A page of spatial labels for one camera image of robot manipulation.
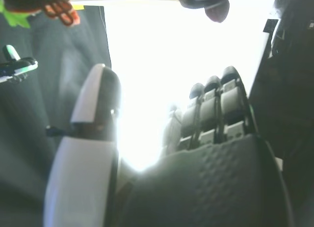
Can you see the chocolate cupcake toy with cherries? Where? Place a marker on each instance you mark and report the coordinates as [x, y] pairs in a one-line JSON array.
[[211, 6]]

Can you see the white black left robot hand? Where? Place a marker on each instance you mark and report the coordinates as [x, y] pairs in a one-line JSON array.
[[201, 187]]

